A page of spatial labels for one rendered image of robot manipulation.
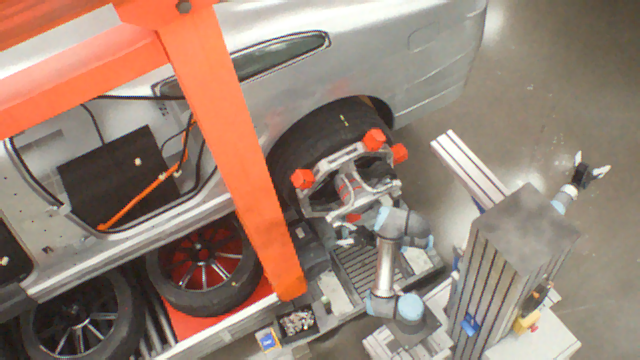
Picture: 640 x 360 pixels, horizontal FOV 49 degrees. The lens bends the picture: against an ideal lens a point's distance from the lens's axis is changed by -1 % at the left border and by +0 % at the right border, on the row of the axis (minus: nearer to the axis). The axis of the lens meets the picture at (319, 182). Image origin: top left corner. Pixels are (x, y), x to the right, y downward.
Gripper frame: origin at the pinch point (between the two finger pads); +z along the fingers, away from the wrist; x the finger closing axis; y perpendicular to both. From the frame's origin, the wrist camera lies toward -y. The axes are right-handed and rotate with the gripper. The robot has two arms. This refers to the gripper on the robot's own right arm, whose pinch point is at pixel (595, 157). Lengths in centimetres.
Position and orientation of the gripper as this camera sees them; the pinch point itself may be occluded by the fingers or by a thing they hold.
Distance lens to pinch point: 349.2
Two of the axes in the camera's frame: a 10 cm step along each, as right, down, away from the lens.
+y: 1.9, 5.4, 8.2
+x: 7.3, 4.8, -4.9
